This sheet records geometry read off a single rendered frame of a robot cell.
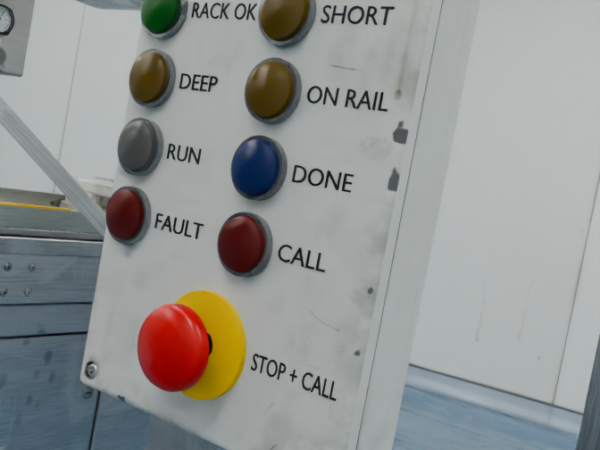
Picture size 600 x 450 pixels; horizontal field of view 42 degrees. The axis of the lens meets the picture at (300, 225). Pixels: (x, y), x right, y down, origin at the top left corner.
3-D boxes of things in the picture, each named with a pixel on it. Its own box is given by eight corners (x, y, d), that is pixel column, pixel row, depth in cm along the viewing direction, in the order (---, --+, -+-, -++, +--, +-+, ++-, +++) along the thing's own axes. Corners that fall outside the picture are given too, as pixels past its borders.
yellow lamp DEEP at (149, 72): (157, 104, 39) (167, 50, 39) (120, 100, 41) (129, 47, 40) (169, 107, 40) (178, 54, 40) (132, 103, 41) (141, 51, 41)
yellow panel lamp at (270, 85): (283, 120, 34) (294, 59, 34) (236, 115, 36) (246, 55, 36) (293, 124, 35) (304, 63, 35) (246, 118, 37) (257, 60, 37)
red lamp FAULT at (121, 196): (133, 245, 39) (142, 191, 39) (97, 235, 41) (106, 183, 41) (144, 245, 40) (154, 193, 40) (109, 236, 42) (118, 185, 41)
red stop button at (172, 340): (183, 405, 34) (199, 316, 34) (121, 379, 36) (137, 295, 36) (247, 394, 38) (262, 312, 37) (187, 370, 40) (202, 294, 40)
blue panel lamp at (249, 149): (268, 201, 35) (279, 139, 34) (222, 191, 36) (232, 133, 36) (279, 202, 35) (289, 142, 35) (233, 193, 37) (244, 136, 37)
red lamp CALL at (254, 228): (254, 279, 35) (264, 219, 35) (208, 267, 36) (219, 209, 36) (264, 279, 35) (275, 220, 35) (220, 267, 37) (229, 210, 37)
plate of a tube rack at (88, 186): (150, 207, 133) (152, 195, 133) (62, 186, 147) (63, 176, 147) (241, 218, 153) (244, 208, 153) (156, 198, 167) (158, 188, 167)
